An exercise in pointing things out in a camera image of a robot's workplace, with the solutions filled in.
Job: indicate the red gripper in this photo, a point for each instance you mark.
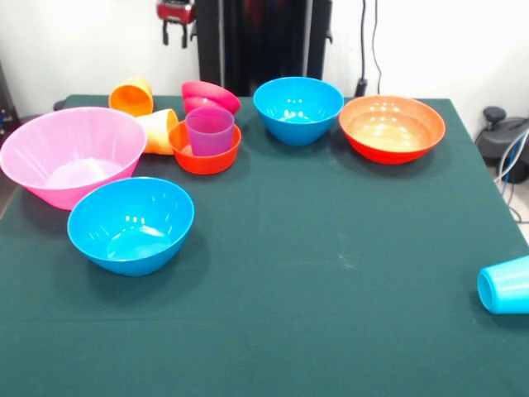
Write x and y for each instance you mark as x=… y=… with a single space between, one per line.
x=175 y=12

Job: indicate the small crimson bowl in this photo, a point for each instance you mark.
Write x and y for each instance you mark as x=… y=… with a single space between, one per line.
x=211 y=94

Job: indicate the orange cup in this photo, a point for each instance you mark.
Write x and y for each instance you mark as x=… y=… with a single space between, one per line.
x=132 y=99

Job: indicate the yellow cup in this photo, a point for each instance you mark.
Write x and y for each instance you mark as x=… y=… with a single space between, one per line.
x=159 y=132

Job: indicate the purple cup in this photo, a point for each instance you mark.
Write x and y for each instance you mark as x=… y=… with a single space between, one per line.
x=210 y=132

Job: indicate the small orange bowl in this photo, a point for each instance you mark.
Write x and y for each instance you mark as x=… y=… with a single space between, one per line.
x=206 y=163

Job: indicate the blue bowl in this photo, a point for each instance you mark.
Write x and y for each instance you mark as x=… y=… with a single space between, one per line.
x=297 y=111
x=130 y=231

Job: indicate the large pink bowl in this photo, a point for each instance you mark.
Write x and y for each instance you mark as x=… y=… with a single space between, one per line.
x=62 y=157

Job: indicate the large orange bowl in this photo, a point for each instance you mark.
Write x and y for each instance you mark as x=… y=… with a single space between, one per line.
x=392 y=132

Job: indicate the light blue cup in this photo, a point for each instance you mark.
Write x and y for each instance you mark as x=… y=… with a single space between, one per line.
x=506 y=287

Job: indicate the black equipment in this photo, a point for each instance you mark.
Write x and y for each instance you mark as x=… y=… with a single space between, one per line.
x=6 y=103

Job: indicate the dark green table cloth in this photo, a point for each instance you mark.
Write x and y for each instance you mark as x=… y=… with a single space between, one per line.
x=289 y=331

